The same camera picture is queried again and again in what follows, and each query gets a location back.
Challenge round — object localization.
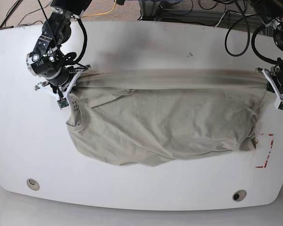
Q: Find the red tape marking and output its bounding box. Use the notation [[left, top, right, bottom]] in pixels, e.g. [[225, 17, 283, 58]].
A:
[[254, 133, 275, 169]]

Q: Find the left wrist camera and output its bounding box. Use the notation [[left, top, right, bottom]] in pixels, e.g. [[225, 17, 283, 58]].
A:
[[274, 98, 283, 111]]

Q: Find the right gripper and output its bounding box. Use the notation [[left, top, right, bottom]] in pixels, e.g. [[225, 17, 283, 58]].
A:
[[34, 65, 91, 99]]

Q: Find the aluminium table leg frame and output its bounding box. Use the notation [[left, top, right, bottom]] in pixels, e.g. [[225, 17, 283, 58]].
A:
[[138, 0, 166, 21]]

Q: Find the left table grommet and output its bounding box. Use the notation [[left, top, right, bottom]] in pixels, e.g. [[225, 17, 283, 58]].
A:
[[26, 178, 40, 191]]

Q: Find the table grommet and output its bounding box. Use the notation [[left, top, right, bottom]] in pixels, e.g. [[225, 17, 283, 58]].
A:
[[232, 190, 247, 202], [26, 178, 40, 191]]

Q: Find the yellow cable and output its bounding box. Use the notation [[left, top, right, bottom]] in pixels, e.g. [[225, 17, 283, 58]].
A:
[[81, 0, 116, 19]]

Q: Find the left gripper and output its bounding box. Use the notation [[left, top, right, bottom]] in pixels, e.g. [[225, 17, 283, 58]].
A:
[[256, 66, 283, 104]]

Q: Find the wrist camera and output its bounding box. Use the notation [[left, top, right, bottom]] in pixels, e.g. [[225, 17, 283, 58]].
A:
[[57, 98, 69, 110], [274, 98, 283, 111]]

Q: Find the right table grommet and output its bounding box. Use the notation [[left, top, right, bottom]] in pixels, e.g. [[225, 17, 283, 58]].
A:
[[232, 190, 247, 202]]

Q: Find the beige t-shirt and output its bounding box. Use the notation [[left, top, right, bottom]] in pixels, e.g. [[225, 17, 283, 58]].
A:
[[67, 70, 269, 166]]

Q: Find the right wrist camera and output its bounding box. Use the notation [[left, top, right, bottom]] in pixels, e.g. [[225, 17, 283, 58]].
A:
[[57, 98, 69, 110]]

